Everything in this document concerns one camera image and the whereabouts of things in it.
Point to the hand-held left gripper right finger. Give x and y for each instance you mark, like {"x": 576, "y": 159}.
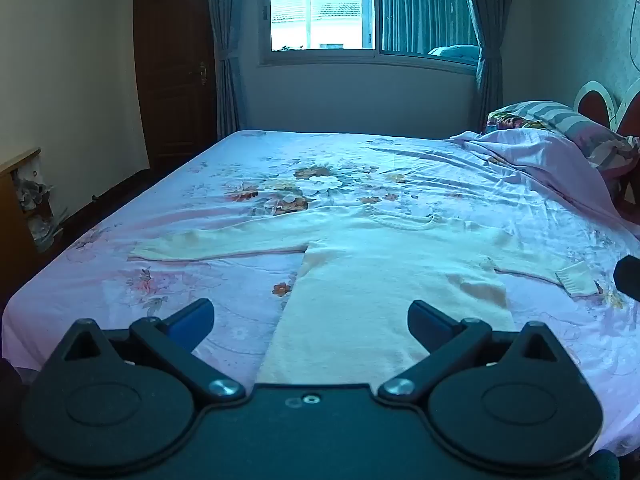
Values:
{"x": 426, "y": 324}

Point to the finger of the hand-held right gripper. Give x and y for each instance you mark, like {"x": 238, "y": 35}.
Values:
{"x": 629, "y": 279}

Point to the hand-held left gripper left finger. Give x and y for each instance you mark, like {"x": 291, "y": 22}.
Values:
{"x": 192, "y": 321}

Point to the white knit sweater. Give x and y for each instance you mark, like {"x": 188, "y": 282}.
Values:
{"x": 370, "y": 280}

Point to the pink blanket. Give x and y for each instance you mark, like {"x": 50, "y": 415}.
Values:
{"x": 540, "y": 160}

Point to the bed with floral sheet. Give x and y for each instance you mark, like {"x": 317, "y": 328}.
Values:
{"x": 410, "y": 170}

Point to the striped floral pillow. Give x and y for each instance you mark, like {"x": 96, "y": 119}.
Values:
{"x": 567, "y": 120}

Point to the wooden cabinet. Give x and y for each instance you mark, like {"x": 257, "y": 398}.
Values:
{"x": 12, "y": 240}

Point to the grey artificial flowers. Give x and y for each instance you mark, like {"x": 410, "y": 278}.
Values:
{"x": 35, "y": 192}

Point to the dark wooden door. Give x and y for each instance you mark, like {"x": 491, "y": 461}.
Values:
{"x": 170, "y": 60}

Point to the teal cloth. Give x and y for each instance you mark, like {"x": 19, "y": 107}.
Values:
{"x": 455, "y": 52}

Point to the grey curtain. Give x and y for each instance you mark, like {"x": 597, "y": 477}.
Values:
{"x": 487, "y": 25}
{"x": 225, "y": 35}

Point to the window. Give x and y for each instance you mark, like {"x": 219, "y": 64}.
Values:
{"x": 325, "y": 10}

